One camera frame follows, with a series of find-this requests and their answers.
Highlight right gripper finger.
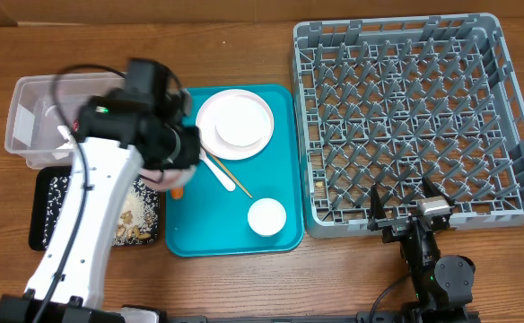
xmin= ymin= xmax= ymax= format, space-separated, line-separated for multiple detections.
xmin=422 ymin=176 xmax=445 ymax=197
xmin=368 ymin=184 xmax=387 ymax=221

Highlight small white plate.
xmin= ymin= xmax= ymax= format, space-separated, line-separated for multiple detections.
xmin=215 ymin=96 xmax=269 ymax=147

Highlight white napkin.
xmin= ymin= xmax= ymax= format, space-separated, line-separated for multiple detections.
xmin=52 ymin=126 xmax=76 ymax=160

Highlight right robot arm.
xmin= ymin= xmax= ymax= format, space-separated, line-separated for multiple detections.
xmin=364 ymin=177 xmax=480 ymax=322

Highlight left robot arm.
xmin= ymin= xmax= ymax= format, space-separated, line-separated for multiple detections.
xmin=0 ymin=85 xmax=200 ymax=322

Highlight grey dishwasher rack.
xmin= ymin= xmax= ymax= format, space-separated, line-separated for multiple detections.
xmin=293 ymin=13 xmax=524 ymax=238

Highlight wooden chopstick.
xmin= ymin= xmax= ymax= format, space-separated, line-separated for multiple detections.
xmin=207 ymin=152 xmax=253 ymax=199

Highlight orange carrot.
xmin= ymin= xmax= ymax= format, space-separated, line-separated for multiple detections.
xmin=170 ymin=188 xmax=184 ymax=200

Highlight white plastic fork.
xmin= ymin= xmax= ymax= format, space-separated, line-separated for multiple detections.
xmin=199 ymin=148 xmax=236 ymax=192

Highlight large white plate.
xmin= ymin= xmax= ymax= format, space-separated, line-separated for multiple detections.
xmin=196 ymin=89 xmax=275 ymax=161

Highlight spilled rice and peanuts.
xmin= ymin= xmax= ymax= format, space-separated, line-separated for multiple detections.
xmin=39 ymin=176 xmax=160 ymax=250

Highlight black plastic tray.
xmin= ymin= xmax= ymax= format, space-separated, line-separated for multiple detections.
xmin=28 ymin=165 xmax=162 ymax=252

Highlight small white cup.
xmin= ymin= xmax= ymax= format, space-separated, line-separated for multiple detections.
xmin=247 ymin=198 xmax=287 ymax=237

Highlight teal plastic tray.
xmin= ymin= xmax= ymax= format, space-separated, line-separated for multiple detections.
xmin=165 ymin=84 xmax=304 ymax=258

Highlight clear plastic bin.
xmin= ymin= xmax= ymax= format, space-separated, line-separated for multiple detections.
xmin=4 ymin=72 xmax=123 ymax=170

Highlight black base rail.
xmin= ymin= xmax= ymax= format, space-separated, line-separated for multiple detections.
xmin=153 ymin=310 xmax=481 ymax=323

